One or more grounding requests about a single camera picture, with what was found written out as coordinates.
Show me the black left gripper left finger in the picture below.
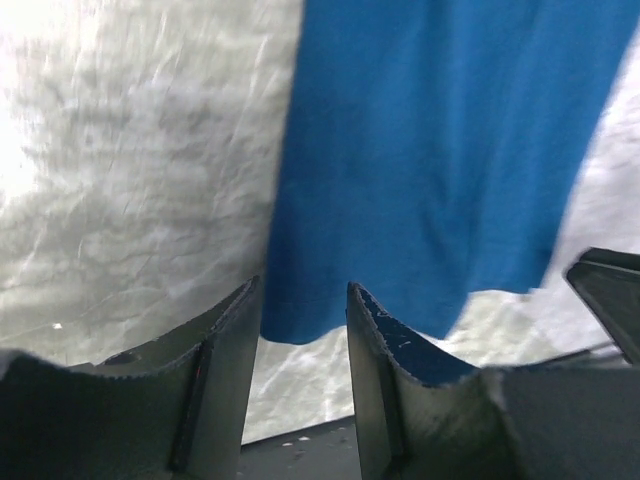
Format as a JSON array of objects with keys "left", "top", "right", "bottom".
[{"left": 1, "top": 278, "right": 261, "bottom": 479}]

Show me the blue t-shirt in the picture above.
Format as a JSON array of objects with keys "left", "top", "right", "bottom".
[{"left": 261, "top": 1, "right": 639, "bottom": 344}]

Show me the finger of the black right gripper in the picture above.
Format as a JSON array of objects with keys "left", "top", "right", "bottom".
[{"left": 566, "top": 247, "right": 639, "bottom": 365}]

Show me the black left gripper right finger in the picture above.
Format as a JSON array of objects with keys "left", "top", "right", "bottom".
[{"left": 346, "top": 283, "right": 639, "bottom": 479}]

